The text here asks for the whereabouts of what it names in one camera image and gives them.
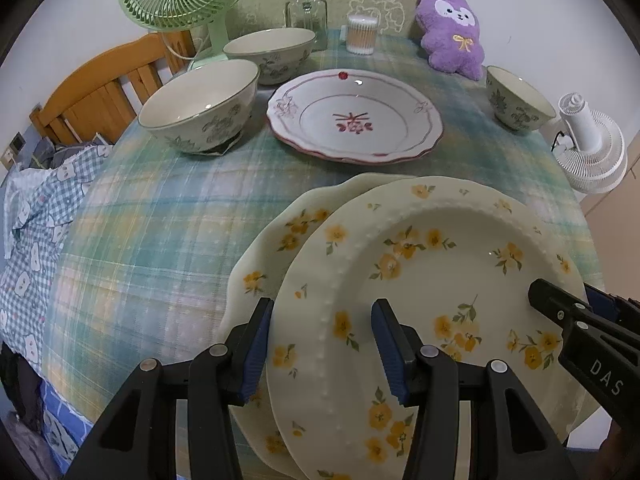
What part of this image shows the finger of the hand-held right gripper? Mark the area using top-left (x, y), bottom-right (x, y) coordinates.
top-left (584, 282), bottom-right (640, 332)
top-left (528, 278), bottom-right (640, 428)

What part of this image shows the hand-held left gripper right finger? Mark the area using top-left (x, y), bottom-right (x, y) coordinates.
top-left (371, 298), bottom-right (568, 480)

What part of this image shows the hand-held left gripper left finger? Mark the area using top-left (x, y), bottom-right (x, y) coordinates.
top-left (75, 297), bottom-right (275, 480)

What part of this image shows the yellow floral beaded plate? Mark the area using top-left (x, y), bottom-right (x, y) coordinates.
top-left (266, 176), bottom-right (593, 480)

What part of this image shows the yellow floral scalloped plate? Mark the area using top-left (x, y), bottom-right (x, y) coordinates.
top-left (216, 172), bottom-right (416, 473)

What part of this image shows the small floral ceramic bowl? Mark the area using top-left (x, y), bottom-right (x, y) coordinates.
top-left (486, 65), bottom-right (557, 132)

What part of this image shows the plaid tablecloth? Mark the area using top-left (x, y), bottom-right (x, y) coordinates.
top-left (42, 27), bottom-right (608, 480)

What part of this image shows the white standing fan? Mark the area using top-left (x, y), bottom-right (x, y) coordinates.
top-left (552, 92), bottom-right (628, 193)

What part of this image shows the red patterned white plate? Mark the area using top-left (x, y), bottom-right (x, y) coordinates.
top-left (266, 68), bottom-right (445, 161)
top-left (270, 125), bottom-right (443, 167)

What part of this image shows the blue patterned sheet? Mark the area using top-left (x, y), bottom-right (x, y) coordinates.
top-left (30, 375), bottom-right (101, 478)

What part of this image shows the large floral ceramic bowl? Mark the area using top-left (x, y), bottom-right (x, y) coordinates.
top-left (138, 59), bottom-right (260, 155)
top-left (223, 28), bottom-right (317, 86)

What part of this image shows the blue checked blanket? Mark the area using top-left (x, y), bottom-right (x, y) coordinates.
top-left (0, 132), bottom-right (113, 371)

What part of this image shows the dark grey cloth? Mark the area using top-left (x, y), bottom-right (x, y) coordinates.
top-left (27, 135), bottom-right (96, 171)

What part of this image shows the purple plush toy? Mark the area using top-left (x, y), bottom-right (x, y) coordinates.
top-left (415, 0), bottom-right (487, 81)

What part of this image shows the wooden headboard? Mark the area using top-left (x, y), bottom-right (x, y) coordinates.
top-left (29, 30), bottom-right (197, 146)

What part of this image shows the cotton swab container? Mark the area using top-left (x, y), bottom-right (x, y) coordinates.
top-left (341, 11), bottom-right (381, 55)

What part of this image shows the glass jar with black lid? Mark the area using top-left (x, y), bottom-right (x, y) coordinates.
top-left (284, 0), bottom-right (329, 52)

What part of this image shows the white fan cable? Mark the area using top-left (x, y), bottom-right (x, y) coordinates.
top-left (159, 30), bottom-right (211, 72)

